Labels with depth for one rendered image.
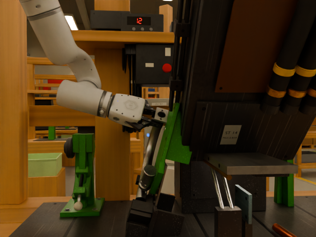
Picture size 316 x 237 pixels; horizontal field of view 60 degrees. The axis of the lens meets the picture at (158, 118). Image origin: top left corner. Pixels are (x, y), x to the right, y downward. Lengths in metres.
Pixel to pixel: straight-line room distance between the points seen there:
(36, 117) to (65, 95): 0.44
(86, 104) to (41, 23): 0.25
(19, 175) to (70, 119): 0.30
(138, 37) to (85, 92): 0.31
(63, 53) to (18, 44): 0.46
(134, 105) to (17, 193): 0.64
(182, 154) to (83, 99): 0.33
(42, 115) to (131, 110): 0.53
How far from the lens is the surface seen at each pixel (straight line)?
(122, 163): 1.14
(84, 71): 0.93
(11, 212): 1.19
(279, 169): 0.66
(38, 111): 1.28
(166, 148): 0.76
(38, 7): 0.79
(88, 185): 1.00
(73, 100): 0.86
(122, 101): 0.86
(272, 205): 1.15
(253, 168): 0.64
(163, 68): 1.03
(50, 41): 0.80
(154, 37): 1.04
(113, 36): 1.04
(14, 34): 1.25
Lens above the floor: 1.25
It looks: 1 degrees down
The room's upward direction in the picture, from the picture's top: straight up
